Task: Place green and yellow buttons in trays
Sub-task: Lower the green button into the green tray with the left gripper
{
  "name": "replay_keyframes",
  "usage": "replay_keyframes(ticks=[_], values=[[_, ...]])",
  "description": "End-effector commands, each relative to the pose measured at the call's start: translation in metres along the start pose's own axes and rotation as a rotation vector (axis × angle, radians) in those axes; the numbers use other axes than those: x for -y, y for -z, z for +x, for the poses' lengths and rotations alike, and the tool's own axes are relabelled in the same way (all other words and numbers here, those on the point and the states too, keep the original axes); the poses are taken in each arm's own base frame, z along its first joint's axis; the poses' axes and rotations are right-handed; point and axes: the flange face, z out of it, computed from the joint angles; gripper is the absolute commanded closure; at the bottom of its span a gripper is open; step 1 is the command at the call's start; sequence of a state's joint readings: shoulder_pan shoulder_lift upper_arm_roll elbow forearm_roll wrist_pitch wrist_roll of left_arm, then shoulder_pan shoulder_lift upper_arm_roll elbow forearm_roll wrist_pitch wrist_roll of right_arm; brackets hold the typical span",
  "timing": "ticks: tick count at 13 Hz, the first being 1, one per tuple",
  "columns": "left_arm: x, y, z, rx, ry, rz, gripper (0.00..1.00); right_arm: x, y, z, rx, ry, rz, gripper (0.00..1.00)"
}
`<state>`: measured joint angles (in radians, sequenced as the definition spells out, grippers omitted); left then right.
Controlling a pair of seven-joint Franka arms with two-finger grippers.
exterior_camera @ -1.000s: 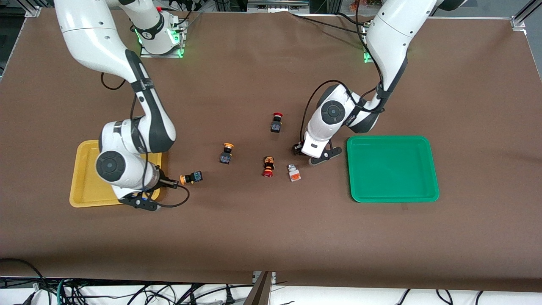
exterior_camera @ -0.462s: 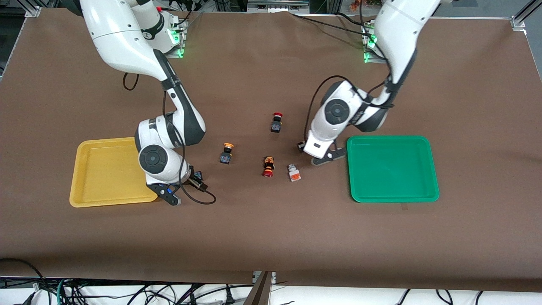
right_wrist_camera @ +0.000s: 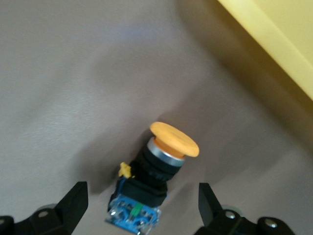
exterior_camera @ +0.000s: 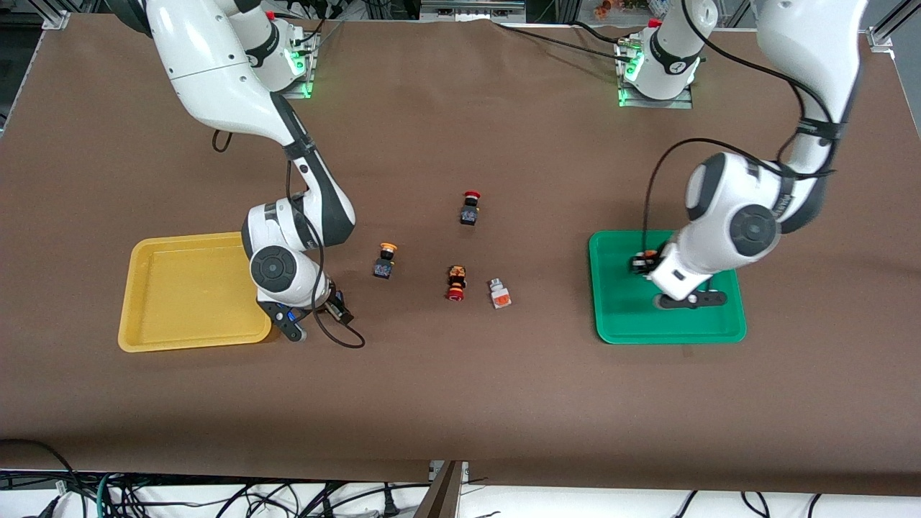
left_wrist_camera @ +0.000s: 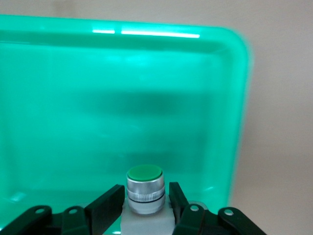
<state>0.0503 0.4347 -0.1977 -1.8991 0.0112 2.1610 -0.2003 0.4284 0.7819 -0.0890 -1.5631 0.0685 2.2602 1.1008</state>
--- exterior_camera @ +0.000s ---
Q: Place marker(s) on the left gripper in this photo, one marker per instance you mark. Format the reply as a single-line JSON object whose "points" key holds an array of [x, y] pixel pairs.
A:
{"points": [[642, 264]]}

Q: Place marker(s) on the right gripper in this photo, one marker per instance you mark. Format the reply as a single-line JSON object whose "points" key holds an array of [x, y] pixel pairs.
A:
{"points": [[335, 307]]}

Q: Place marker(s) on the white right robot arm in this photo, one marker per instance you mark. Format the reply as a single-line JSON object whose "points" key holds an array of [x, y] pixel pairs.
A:
{"points": [[216, 65]]}

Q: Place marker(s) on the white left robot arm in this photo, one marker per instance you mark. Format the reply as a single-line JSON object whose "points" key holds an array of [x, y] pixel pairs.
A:
{"points": [[741, 208]]}

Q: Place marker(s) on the green plastic tray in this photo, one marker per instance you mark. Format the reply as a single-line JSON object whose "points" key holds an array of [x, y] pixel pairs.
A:
{"points": [[647, 324]]}

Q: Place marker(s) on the red button orange black body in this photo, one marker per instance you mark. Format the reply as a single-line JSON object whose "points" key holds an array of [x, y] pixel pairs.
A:
{"points": [[455, 282]]}

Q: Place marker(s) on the brown table cover sheet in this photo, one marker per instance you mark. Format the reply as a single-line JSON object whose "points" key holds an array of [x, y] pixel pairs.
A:
{"points": [[460, 388]]}

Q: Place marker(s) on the yellow plastic tray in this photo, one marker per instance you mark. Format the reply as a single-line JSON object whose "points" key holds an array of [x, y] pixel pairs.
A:
{"points": [[187, 295]]}

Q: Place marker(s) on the red mushroom button black body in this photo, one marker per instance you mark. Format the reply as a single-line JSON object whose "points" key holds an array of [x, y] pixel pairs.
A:
{"points": [[470, 210]]}

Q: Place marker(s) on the brown table support beam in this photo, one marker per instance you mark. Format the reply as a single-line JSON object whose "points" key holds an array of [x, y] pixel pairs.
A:
{"points": [[442, 496]]}

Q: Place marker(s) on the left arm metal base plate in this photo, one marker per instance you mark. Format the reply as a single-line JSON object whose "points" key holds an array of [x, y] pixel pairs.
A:
{"points": [[662, 102]]}

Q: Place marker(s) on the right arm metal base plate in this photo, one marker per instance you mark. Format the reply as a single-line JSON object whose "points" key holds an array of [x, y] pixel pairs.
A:
{"points": [[302, 86]]}

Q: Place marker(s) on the aluminium frame rail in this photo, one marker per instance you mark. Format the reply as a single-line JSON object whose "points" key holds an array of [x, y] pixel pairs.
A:
{"points": [[471, 8]]}

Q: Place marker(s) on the aluminium frame corner bracket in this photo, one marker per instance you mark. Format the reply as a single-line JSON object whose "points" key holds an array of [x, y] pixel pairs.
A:
{"points": [[56, 16], [881, 36]]}

